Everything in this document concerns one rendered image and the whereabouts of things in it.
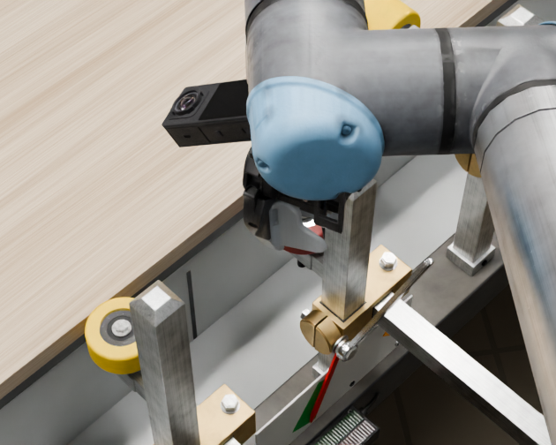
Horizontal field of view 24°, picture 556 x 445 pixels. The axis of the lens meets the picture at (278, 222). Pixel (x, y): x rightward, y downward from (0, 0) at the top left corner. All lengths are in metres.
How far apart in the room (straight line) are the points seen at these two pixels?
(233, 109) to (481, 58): 0.26
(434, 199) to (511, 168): 1.18
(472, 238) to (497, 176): 0.95
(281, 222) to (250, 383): 0.69
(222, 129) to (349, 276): 0.45
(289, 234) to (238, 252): 0.63
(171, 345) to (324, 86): 0.48
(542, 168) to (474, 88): 0.09
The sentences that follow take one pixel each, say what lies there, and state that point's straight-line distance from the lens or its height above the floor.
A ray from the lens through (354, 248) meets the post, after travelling 1.33.
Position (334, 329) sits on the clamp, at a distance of 1.44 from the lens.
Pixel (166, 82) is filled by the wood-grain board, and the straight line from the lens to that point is 1.61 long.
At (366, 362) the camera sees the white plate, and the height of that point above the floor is 0.73.
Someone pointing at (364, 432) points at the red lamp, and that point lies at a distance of 1.56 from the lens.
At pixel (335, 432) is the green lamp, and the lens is 1.56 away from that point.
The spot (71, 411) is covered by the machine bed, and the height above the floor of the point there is 0.68.
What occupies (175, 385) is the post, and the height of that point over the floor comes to 1.03.
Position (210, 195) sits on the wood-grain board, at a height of 0.90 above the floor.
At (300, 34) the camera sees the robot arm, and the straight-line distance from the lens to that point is 0.75.
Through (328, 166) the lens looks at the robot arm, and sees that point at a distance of 0.73.
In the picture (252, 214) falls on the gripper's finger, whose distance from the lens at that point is 0.97.
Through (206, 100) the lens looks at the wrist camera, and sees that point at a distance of 0.98.
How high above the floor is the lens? 2.10
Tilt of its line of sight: 55 degrees down
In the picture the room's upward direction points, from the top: straight up
